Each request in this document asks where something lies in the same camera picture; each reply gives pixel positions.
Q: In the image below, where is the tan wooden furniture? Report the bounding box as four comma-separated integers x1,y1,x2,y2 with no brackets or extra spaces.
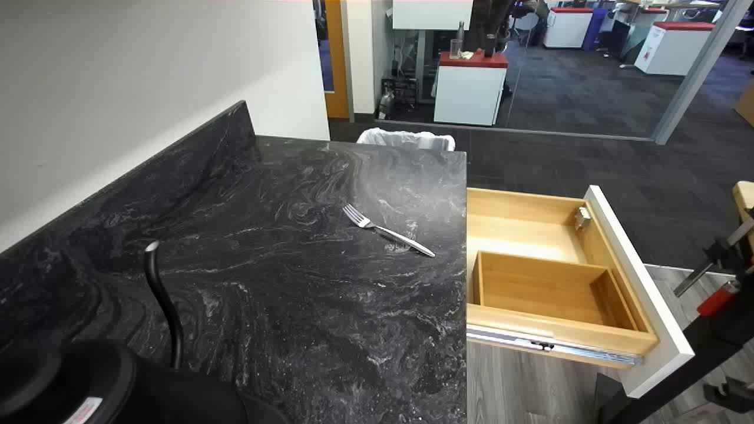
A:
732,80,754,127

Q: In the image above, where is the thick black cable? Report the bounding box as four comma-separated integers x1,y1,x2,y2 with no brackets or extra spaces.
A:
143,241,189,373

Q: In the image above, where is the wooden drawer with white front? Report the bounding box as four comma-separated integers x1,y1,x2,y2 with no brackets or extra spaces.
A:
467,184,698,400

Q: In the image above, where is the metal drawer slide rail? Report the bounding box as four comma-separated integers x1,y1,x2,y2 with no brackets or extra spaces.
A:
467,326,641,370

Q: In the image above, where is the wooden organizer tray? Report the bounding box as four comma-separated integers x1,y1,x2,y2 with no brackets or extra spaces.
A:
468,249,642,333

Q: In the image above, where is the red and black clamp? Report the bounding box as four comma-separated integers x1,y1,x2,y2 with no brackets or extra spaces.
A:
671,219,754,320

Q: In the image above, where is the orange wooden door frame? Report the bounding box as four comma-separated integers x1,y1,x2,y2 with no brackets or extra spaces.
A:
323,0,354,123

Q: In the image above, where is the black camera stand base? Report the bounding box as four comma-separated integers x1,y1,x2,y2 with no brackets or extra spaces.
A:
0,336,291,424

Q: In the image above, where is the light wooden block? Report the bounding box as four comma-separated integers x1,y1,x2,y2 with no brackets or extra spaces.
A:
729,180,754,239

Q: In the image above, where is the black stand bar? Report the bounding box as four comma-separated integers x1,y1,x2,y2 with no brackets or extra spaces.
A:
596,293,754,424

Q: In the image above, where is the white cabinet with red top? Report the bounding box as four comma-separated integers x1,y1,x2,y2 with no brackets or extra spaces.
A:
541,4,596,52
431,50,510,127
633,19,717,78

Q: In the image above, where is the silver metal fork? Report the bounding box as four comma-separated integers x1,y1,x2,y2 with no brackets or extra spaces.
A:
342,203,437,259

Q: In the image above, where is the white hanging panel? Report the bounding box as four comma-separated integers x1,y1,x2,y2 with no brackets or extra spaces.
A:
391,0,475,32

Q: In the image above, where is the grey metal pole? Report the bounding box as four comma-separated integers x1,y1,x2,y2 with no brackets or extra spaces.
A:
651,0,754,148

